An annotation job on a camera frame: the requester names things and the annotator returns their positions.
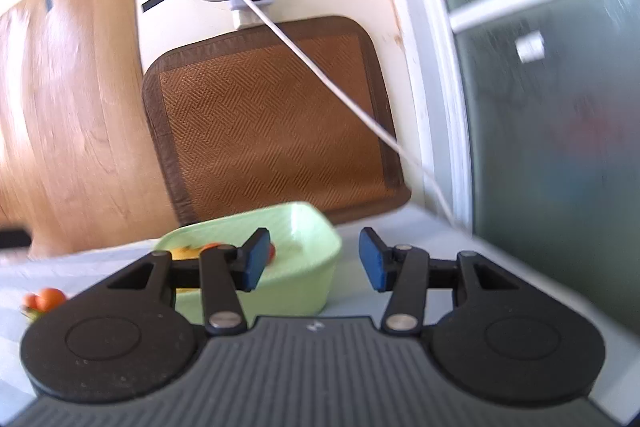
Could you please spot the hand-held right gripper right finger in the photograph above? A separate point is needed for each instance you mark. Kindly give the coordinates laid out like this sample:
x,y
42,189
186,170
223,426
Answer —
x,y
374,264

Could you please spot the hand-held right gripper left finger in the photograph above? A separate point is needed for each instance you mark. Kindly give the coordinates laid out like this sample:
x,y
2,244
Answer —
x,y
255,259

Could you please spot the small red fruit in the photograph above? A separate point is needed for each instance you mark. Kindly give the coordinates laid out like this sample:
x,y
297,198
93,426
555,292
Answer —
x,y
271,252

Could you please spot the light green plastic basin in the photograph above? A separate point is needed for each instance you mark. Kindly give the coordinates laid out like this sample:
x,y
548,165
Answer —
x,y
295,257

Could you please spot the yellow fruit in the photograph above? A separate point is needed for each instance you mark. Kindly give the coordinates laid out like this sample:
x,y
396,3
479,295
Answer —
x,y
185,253

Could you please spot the orange tangerine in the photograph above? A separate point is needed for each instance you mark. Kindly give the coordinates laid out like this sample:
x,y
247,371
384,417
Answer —
x,y
46,298

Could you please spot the brown woven mat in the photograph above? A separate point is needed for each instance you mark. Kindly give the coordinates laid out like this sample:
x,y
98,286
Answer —
x,y
272,122

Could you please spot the frosted glass door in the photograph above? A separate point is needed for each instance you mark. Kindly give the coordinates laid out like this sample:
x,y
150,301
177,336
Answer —
x,y
545,72

